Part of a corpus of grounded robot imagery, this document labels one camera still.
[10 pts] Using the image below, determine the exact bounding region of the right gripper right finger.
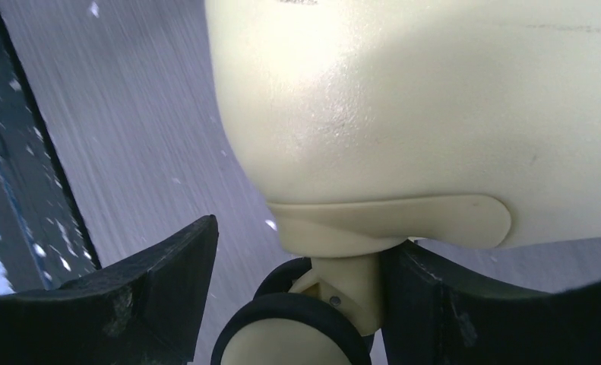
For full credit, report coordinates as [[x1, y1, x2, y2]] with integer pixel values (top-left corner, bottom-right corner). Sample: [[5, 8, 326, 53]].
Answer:
[[381, 242, 601, 364]]

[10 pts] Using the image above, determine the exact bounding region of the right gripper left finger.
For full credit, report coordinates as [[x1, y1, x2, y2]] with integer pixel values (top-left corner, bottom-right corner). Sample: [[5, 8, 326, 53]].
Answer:
[[0, 215, 218, 365]]

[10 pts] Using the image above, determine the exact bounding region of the yellow hard-shell suitcase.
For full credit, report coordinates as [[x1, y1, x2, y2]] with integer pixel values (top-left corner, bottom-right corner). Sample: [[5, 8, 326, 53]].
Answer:
[[205, 1, 601, 364]]

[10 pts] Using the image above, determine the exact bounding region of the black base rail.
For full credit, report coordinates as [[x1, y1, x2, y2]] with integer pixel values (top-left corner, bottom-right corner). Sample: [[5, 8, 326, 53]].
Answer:
[[0, 13, 101, 295]]

